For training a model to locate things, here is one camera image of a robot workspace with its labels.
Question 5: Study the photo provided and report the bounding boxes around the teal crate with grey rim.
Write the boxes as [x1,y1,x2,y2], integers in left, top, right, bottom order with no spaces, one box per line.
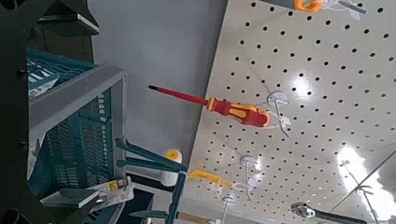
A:
[25,46,129,224]

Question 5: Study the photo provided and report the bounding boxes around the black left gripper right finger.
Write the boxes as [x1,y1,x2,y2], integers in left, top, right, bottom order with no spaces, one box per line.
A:
[37,0,101,36]

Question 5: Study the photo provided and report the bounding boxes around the white teal label card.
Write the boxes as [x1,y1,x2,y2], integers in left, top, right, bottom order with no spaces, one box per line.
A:
[27,73,60,100]

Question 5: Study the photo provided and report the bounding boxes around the orange handled tool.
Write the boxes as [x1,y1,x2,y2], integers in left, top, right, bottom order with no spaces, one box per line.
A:
[293,0,326,13]

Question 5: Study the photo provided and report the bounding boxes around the red yellow screwdriver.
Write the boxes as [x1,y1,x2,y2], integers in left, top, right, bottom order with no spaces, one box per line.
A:
[147,84,271,129]

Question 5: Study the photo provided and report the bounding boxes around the white yellow label tag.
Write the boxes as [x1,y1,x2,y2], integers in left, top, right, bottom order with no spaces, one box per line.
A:
[85,175,135,211]

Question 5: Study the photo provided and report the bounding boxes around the white pegboard hook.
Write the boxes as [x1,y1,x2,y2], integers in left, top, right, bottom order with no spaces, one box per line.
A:
[238,155,260,203]
[266,90,293,139]
[219,195,237,224]

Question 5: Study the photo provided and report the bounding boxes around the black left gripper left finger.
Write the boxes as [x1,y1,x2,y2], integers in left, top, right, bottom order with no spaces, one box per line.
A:
[39,188,107,224]

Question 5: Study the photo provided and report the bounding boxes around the black adjustable wrench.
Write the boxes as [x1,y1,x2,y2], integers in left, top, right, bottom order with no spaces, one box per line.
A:
[290,202,369,224]

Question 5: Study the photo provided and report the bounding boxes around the yellow handled tool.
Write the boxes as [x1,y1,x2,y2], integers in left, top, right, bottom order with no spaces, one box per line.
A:
[188,168,235,190]

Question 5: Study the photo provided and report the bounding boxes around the white paint roller yellow cap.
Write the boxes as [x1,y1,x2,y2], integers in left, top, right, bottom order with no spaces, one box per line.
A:
[159,148,183,188]

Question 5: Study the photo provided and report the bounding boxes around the metal wire pegboard hook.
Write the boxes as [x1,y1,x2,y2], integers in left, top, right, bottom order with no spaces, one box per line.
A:
[354,184,381,224]

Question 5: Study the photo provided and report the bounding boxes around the white perforated pegboard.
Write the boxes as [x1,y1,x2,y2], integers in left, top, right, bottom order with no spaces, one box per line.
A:
[179,0,396,224]

